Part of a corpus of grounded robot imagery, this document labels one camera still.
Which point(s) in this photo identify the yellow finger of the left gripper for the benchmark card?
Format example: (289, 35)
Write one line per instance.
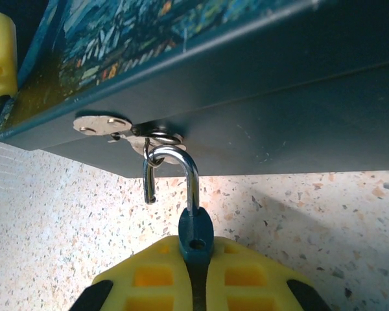
(0, 55)

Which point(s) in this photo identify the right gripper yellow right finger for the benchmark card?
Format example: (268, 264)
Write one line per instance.
(246, 278)

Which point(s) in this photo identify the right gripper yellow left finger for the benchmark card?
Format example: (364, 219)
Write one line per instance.
(149, 278)

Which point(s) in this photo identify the small teal padlock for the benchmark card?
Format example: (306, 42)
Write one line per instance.
(194, 233)

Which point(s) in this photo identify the starry night print tin box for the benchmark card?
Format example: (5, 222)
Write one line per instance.
(278, 97)

